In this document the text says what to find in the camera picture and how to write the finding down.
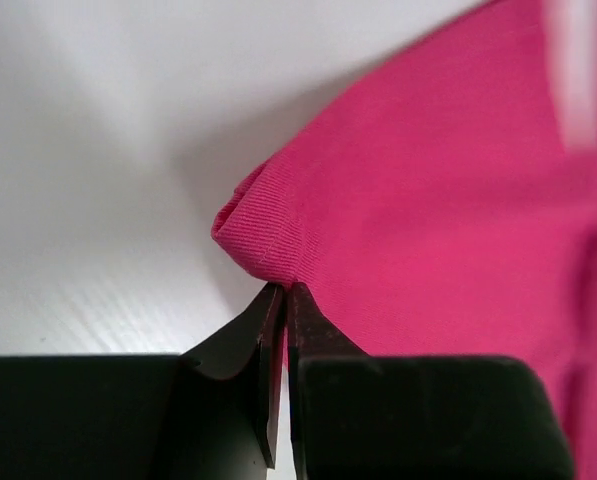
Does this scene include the white clothes rack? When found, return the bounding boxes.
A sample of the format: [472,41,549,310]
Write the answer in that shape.
[543,0,597,152]

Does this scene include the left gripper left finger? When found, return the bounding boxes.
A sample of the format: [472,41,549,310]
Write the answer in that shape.
[180,284,284,470]

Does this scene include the pink trousers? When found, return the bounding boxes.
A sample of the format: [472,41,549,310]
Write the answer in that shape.
[211,1,597,479]

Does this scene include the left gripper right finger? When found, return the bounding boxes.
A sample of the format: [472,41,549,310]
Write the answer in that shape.
[286,282,367,479]

